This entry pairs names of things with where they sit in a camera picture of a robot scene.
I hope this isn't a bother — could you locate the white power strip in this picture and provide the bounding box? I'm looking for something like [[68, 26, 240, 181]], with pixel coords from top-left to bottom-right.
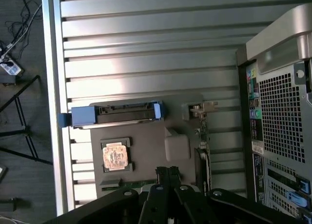
[[0, 53, 24, 76]]

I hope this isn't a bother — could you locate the hard disk in blue caddy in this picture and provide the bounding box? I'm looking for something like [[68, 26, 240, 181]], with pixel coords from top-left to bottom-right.
[[58, 101, 163, 130]]

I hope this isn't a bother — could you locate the silver open PC case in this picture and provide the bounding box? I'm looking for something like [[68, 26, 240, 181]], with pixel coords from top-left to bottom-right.
[[235, 3, 312, 221]]

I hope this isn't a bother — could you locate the black power adapter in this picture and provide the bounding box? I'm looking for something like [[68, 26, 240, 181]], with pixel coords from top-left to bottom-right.
[[0, 197, 32, 212]]

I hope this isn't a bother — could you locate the black tripod stand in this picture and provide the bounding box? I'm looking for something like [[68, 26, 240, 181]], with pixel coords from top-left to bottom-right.
[[0, 74, 54, 165]]

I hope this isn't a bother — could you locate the graphics card with metal bracket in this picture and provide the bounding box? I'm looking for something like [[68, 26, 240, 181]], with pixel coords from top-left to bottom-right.
[[189, 101, 219, 194]]

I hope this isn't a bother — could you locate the green RAM stick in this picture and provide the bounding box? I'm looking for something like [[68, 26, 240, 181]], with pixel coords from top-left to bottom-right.
[[100, 181, 157, 191]]

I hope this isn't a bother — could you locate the copper-coloured CPU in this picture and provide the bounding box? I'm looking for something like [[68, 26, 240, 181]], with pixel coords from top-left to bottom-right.
[[102, 145, 128, 171]]

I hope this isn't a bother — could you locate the small black box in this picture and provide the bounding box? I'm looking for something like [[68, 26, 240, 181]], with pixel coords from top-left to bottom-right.
[[0, 74, 17, 86]]

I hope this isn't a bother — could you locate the grey parts rack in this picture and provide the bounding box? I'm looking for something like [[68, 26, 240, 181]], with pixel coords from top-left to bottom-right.
[[88, 93, 213, 201]]

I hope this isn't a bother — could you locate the black tangled cable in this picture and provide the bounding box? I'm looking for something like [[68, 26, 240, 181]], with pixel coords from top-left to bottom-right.
[[4, 0, 42, 48]]

